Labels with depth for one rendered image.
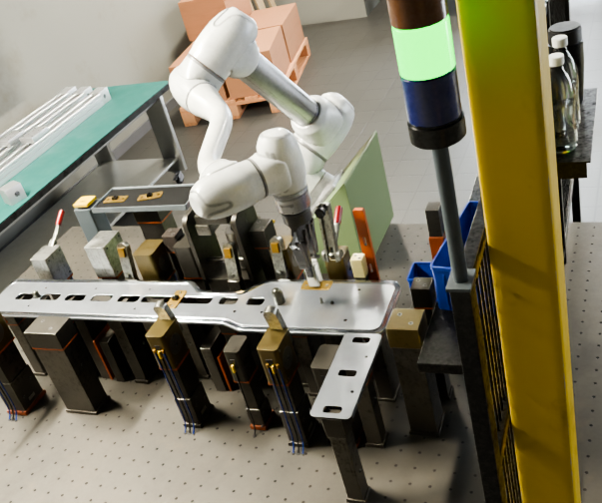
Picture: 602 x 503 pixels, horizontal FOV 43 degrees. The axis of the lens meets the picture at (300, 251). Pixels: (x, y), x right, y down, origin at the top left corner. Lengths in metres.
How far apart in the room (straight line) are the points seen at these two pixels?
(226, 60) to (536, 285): 1.32
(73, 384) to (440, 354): 1.18
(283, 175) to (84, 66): 4.41
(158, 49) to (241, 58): 4.64
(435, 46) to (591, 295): 1.64
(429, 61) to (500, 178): 0.28
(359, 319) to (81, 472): 0.93
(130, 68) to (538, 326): 5.56
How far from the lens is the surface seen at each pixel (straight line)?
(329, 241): 2.15
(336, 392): 1.82
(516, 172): 1.14
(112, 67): 6.40
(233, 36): 2.29
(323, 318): 2.04
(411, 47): 0.94
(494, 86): 1.09
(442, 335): 1.86
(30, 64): 5.73
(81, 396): 2.51
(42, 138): 4.78
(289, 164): 1.84
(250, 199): 1.82
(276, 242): 2.23
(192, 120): 6.44
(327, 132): 2.70
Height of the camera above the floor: 2.21
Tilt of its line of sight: 31 degrees down
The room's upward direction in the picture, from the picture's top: 16 degrees counter-clockwise
